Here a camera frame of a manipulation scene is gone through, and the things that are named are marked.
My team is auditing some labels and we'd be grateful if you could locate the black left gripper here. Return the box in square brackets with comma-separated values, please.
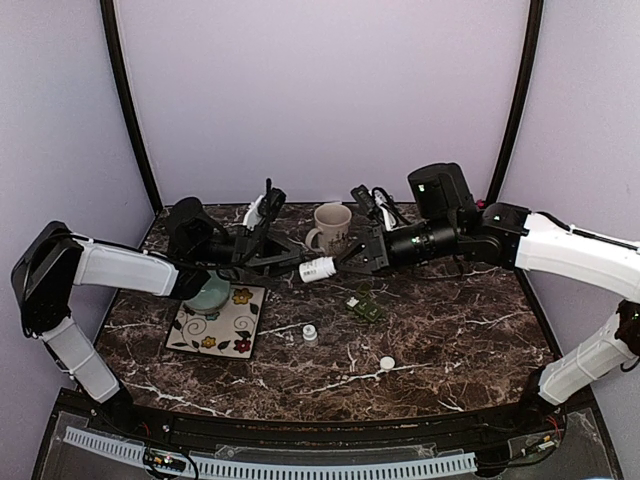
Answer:
[192, 225, 312, 277]

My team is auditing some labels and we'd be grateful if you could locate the white pill bottle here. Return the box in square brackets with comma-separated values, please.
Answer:
[298, 257, 337, 283]
[302, 324, 318, 345]

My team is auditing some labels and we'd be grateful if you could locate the green weekly pill organizer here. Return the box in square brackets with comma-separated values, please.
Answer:
[345, 283, 384, 324]

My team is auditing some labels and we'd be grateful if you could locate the white pill bottle cap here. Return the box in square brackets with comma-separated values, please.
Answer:
[379, 356, 396, 372]

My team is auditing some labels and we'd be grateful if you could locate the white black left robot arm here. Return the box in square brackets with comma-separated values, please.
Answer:
[11, 190, 304, 436]

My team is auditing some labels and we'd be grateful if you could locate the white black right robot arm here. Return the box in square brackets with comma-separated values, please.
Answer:
[334, 163, 639, 434]

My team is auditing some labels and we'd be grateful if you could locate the white mug with coral pattern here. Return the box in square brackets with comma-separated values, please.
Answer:
[305, 202, 352, 256]

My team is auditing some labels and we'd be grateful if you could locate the plain celadon green bowl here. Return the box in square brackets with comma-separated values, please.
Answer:
[183, 275, 231, 314]

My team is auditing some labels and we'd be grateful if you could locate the square floral plate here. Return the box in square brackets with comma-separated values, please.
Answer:
[165, 284, 267, 360]

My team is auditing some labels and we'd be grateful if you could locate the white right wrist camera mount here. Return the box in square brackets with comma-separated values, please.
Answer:
[374, 192, 399, 231]

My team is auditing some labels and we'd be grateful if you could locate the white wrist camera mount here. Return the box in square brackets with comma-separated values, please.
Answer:
[242, 195, 264, 230]
[374, 192, 399, 231]

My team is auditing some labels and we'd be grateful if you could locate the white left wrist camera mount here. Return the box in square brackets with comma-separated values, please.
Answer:
[242, 195, 264, 230]

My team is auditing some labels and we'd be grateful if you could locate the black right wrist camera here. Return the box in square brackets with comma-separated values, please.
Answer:
[350, 184, 376, 215]

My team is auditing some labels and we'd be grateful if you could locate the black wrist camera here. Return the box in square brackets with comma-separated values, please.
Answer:
[259, 178, 286, 222]
[350, 184, 376, 215]

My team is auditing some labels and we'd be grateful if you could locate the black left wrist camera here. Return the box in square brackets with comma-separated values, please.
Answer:
[259, 178, 286, 222]

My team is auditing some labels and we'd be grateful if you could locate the white slotted cable duct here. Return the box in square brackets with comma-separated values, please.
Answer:
[62, 427, 478, 479]

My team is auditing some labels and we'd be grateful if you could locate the black front table rail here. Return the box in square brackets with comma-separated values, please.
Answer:
[49, 387, 596, 459]

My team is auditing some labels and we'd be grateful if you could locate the black frame post left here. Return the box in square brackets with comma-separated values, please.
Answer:
[99, 0, 163, 214]

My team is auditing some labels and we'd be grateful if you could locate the black frame post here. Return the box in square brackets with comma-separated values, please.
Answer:
[486, 0, 544, 204]
[99, 0, 163, 214]

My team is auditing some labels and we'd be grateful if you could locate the black frame post right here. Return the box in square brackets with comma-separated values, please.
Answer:
[486, 0, 544, 204]

